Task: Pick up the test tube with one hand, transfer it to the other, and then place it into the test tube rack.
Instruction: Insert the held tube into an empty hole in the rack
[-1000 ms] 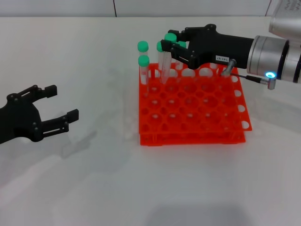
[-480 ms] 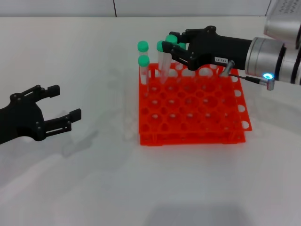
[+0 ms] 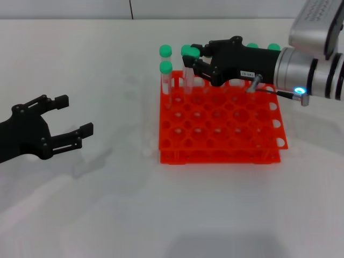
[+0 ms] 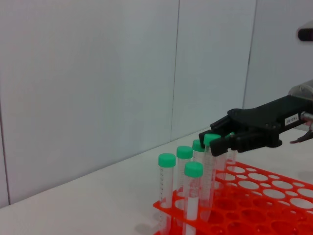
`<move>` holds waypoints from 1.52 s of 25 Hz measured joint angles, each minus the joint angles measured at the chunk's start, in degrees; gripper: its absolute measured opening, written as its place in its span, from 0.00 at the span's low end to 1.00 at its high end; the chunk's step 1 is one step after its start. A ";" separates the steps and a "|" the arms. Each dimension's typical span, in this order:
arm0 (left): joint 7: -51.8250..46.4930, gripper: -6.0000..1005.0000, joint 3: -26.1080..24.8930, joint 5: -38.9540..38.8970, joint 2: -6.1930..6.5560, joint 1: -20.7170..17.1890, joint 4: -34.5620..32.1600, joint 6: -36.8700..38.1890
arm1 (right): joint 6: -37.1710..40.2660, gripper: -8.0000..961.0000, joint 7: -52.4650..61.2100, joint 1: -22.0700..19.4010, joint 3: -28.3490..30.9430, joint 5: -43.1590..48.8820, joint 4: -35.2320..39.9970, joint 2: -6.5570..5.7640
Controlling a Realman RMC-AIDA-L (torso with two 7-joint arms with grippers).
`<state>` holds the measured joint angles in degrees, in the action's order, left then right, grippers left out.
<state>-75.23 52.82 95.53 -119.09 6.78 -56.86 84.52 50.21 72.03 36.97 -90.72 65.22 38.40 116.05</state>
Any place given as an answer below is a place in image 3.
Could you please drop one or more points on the orange test tube rack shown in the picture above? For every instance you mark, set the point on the orange test tube rack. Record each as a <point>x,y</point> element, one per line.
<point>215,157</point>

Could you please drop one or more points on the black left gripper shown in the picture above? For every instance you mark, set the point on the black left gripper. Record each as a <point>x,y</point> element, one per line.
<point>24,134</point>

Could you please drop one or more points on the clear test tube green cap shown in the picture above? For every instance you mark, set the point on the clear test tube green cap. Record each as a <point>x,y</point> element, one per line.
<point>185,50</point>
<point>165,50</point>
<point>252,45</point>
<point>165,67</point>
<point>273,46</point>
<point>188,80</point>

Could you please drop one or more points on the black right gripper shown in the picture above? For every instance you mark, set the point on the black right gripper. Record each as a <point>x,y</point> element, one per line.
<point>242,61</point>

